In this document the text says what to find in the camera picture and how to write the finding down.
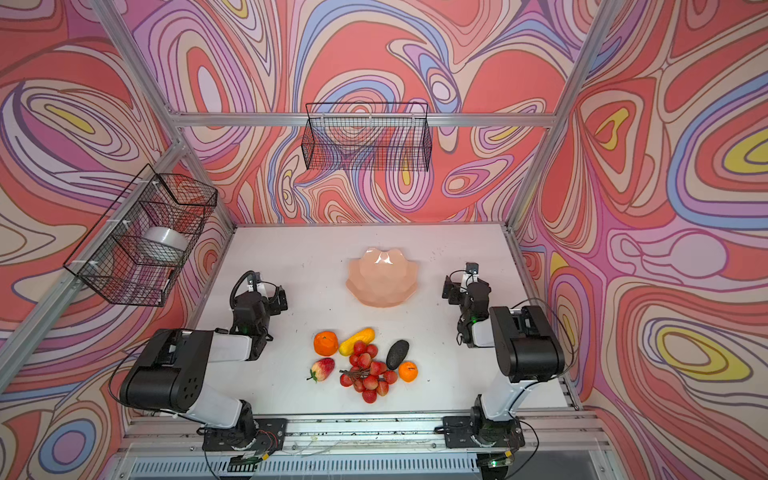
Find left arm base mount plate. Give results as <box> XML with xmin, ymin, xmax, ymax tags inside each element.
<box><xmin>197</xmin><ymin>418</ymin><xmax>288</xmax><ymax>454</ymax></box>

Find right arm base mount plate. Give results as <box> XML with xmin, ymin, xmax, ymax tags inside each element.
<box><xmin>434</xmin><ymin>416</ymin><xmax>526</xmax><ymax>451</ymax></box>

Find large orange fake tangerine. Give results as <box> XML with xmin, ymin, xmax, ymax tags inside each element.
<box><xmin>313</xmin><ymin>331</ymin><xmax>339</xmax><ymax>357</ymax></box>

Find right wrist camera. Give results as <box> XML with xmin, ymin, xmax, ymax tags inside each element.
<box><xmin>462</xmin><ymin>262</ymin><xmax>479</xmax><ymax>286</ymax></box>

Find small orange fake fruit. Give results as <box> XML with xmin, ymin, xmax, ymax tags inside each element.
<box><xmin>398</xmin><ymin>361</ymin><xmax>419</xmax><ymax>383</ymax></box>

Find red fake grape bunch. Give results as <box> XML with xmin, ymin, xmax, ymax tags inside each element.
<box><xmin>339</xmin><ymin>342</ymin><xmax>399</xmax><ymax>404</ymax></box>

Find black wire basket left wall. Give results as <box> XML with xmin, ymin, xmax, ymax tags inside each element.
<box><xmin>63</xmin><ymin>165</ymin><xmax>218</xmax><ymax>307</ymax></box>

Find red yellow fake apple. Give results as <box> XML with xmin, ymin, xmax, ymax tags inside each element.
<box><xmin>306</xmin><ymin>358</ymin><xmax>335</xmax><ymax>383</ymax></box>

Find dark fake avocado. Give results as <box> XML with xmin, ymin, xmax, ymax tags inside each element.
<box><xmin>385</xmin><ymin>340</ymin><xmax>410</xmax><ymax>371</ymax></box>

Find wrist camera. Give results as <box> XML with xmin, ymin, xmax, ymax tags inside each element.
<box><xmin>247</xmin><ymin>271</ymin><xmax>268</xmax><ymax>297</ymax></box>
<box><xmin>462</xmin><ymin>262</ymin><xmax>479</xmax><ymax>286</ymax></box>

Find yellow fake banana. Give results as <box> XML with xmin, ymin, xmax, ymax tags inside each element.
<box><xmin>338</xmin><ymin>328</ymin><xmax>375</xmax><ymax>357</ymax></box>

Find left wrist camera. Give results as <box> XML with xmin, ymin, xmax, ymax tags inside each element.
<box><xmin>247</xmin><ymin>271</ymin><xmax>268</xmax><ymax>297</ymax></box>

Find black wire basket back wall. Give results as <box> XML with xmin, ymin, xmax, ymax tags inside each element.
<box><xmin>301</xmin><ymin>101</ymin><xmax>433</xmax><ymax>173</ymax></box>

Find pink scalloped fruit bowl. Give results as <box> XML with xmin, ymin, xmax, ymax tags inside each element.
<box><xmin>346</xmin><ymin>248</ymin><xmax>420</xmax><ymax>308</ymax></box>

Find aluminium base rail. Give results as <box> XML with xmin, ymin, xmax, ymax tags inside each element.
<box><xmin>105</xmin><ymin>409</ymin><xmax>629</xmax><ymax>479</ymax></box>

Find black wire basket wall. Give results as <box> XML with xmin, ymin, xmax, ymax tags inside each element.
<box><xmin>301</xmin><ymin>101</ymin><xmax>433</xmax><ymax>173</ymax></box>
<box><xmin>63</xmin><ymin>165</ymin><xmax>218</xmax><ymax>307</ymax></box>

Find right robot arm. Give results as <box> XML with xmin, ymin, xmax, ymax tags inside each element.
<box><xmin>436</xmin><ymin>268</ymin><xmax>566</xmax><ymax>451</ymax></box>

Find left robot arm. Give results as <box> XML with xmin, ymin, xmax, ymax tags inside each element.
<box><xmin>118</xmin><ymin>271</ymin><xmax>288</xmax><ymax>458</ymax></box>

